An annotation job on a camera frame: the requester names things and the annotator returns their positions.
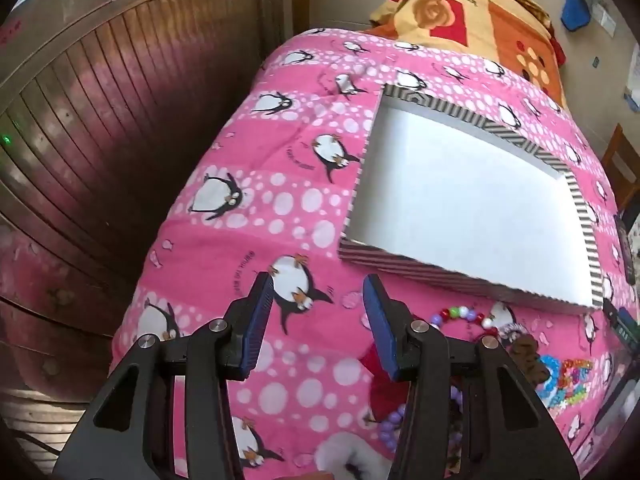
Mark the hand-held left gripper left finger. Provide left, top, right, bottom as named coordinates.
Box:
left=52, top=271, right=276, bottom=480

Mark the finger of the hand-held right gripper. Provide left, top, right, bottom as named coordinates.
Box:
left=602, top=300, right=640, bottom=344

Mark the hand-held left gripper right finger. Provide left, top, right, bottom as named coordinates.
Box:
left=362, top=274, right=581, bottom=480

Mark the colourful woven band bracelet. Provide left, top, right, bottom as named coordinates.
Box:
left=559, top=357, right=596, bottom=413

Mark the red velvet hair bow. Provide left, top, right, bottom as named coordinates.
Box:
left=359, top=312, right=441, bottom=427

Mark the multicolour bead bracelet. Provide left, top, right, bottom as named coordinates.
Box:
left=422, top=305, right=497, bottom=335

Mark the purple bead bracelet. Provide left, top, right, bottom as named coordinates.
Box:
left=378, top=385, right=466, bottom=461

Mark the leopard print hair bow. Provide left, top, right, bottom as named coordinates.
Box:
left=506, top=335, right=551, bottom=387

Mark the white fluffy pompom hair tie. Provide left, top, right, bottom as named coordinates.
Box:
left=314, top=432, right=401, bottom=480

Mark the striped cardboard box tray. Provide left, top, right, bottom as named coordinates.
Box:
left=338, top=84, right=607, bottom=315

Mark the black remote control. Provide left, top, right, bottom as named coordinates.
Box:
left=614, top=215, right=639, bottom=286

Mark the wooden chair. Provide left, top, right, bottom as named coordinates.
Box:
left=602, top=124, right=640, bottom=211

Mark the pink penguin print blanket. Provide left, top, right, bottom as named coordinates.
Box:
left=107, top=27, right=632, bottom=480

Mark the brown wooden slatted headboard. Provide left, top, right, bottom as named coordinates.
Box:
left=0, top=0, right=301, bottom=461

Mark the blue hanging cloth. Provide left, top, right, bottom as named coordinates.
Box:
left=560, top=0, right=594, bottom=32

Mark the orange floral pillow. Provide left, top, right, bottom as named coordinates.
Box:
left=364, top=0, right=568, bottom=111

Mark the wall calendar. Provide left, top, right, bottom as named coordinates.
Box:
left=622, top=42, right=640, bottom=112

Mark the black cable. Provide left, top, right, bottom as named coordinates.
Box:
left=0, top=422, right=58, bottom=463

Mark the white wall socket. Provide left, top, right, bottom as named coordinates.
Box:
left=596, top=2, right=619, bottom=37

